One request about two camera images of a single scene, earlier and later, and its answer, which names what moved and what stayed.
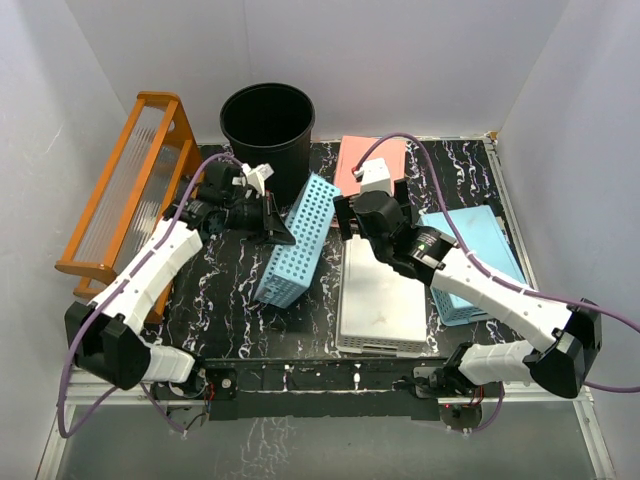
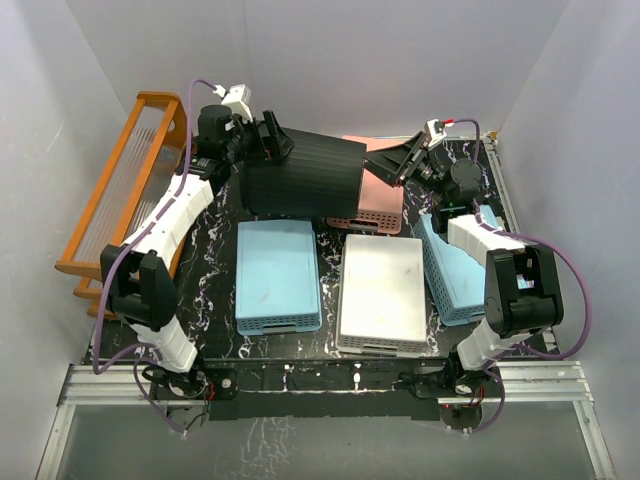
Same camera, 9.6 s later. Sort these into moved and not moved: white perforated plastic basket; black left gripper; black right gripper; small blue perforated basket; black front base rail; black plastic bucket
Moved: black left gripper; black plastic bucket; small blue perforated basket; black right gripper
Not moved: white perforated plastic basket; black front base rail
